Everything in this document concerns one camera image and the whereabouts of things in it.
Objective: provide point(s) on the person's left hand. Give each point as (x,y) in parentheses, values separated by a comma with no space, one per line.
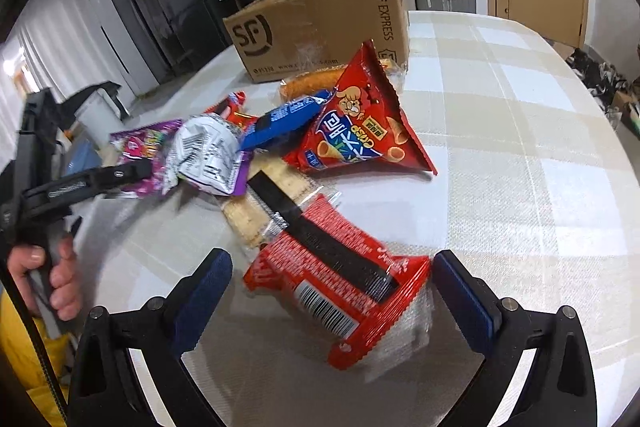
(67,282)

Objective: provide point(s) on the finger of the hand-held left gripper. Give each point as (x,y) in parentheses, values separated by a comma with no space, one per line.
(85,99)
(90,179)

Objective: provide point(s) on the clear cracker packet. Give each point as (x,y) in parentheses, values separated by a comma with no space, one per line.
(241,217)

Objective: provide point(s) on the pile of shoes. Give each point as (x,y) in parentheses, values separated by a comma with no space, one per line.
(610,82)

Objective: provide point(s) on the silver snack packet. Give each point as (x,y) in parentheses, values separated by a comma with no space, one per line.
(205,152)

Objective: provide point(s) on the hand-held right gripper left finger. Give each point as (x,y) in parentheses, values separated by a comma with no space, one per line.
(206,302)

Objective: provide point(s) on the blue cookie packet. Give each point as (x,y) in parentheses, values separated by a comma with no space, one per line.
(285,117)

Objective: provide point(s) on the purple candy packet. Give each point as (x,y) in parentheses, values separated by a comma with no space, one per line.
(142,142)

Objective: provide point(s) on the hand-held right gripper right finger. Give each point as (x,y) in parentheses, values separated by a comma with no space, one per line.
(462,302)

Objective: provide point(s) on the bread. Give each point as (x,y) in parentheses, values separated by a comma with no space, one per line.
(310,82)

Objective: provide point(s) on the yellow cloth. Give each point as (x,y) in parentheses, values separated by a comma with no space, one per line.
(20,357)

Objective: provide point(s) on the small red cookie packet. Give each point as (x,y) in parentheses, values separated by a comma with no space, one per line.
(235,107)

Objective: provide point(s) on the red triangular snack bag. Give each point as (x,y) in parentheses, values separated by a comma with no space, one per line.
(360,127)

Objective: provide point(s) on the brown cardboard box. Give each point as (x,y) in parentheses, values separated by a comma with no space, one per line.
(310,22)

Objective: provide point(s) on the red black-striped snack packet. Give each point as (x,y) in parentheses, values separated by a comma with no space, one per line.
(300,267)

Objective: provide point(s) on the white curtain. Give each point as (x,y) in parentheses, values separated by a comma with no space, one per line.
(45,42)

